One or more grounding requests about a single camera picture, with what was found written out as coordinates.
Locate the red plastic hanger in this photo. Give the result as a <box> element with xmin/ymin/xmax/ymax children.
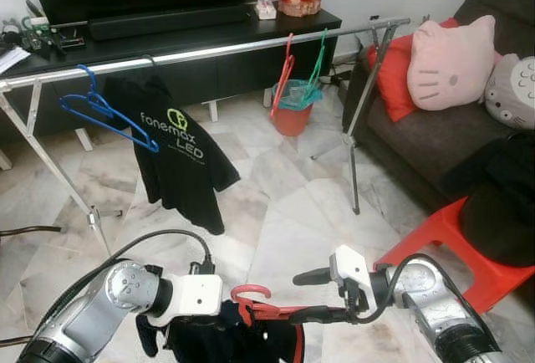
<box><xmin>269</xmin><ymin>35</ymin><xmax>296</xmax><ymax>121</ymax></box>
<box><xmin>230</xmin><ymin>285</ymin><xmax>352</xmax><ymax>328</ymax></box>

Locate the navy polo shirt red trim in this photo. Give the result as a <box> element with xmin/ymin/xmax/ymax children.
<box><xmin>136</xmin><ymin>299</ymin><xmax>303</xmax><ymax>363</ymax></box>

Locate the black printed t-shirt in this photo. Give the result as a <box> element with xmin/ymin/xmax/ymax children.
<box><xmin>460</xmin><ymin>183</ymin><xmax>535</xmax><ymax>268</ymax></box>
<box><xmin>104</xmin><ymin>73</ymin><xmax>242</xmax><ymax>236</ymax></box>

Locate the blue plastic hanger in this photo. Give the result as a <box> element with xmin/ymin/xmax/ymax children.
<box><xmin>59</xmin><ymin>64</ymin><xmax>160</xmax><ymax>153</ymax></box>

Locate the green plastic hanger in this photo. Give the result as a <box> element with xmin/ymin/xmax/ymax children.
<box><xmin>301</xmin><ymin>30</ymin><xmax>329</xmax><ymax>106</ymax></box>

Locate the red plastic stool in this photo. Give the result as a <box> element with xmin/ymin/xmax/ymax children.
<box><xmin>374</xmin><ymin>197</ymin><xmax>535</xmax><ymax>314</ymax></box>

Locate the dark brown sofa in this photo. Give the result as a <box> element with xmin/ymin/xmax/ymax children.
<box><xmin>343</xmin><ymin>0</ymin><xmax>535</xmax><ymax>217</ymax></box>

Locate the teal bin liner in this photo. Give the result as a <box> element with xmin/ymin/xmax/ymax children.
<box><xmin>272</xmin><ymin>79</ymin><xmax>323</xmax><ymax>113</ymax></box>

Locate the black garment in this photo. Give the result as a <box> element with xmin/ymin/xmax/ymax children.
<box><xmin>439</xmin><ymin>133</ymin><xmax>535</xmax><ymax>205</ymax></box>

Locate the red cushion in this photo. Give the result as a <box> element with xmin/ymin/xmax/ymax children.
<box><xmin>365</xmin><ymin>18</ymin><xmax>461</xmax><ymax>123</ymax></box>

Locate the black TV console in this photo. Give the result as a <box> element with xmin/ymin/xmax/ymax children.
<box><xmin>0</xmin><ymin>8</ymin><xmax>344</xmax><ymax>148</ymax></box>

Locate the silver clothes rack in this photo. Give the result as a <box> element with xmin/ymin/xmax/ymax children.
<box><xmin>0</xmin><ymin>16</ymin><xmax>412</xmax><ymax>255</ymax></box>

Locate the pink cat face pillow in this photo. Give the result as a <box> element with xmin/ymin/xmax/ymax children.
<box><xmin>407</xmin><ymin>14</ymin><xmax>497</xmax><ymax>113</ymax></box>

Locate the grey round plush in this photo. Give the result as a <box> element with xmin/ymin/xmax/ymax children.
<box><xmin>485</xmin><ymin>54</ymin><xmax>535</xmax><ymax>131</ymax></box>

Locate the black desk tray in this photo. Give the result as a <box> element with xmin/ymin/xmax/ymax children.
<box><xmin>21</xmin><ymin>24</ymin><xmax>86</xmax><ymax>54</ymax></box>

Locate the green and white mug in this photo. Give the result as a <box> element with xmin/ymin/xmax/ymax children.
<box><xmin>25</xmin><ymin>16</ymin><xmax>51</xmax><ymax>38</ymax></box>

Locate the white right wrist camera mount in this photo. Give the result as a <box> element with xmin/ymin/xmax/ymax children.
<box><xmin>329</xmin><ymin>246</ymin><xmax>375</xmax><ymax>293</ymax></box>

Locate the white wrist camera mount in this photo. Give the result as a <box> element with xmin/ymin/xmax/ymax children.
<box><xmin>329</xmin><ymin>246</ymin><xmax>375</xmax><ymax>293</ymax></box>
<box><xmin>170</xmin><ymin>274</ymin><xmax>224</xmax><ymax>328</ymax></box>

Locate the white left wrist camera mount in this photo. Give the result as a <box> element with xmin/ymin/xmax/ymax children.
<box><xmin>170</xmin><ymin>274</ymin><xmax>224</xmax><ymax>328</ymax></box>

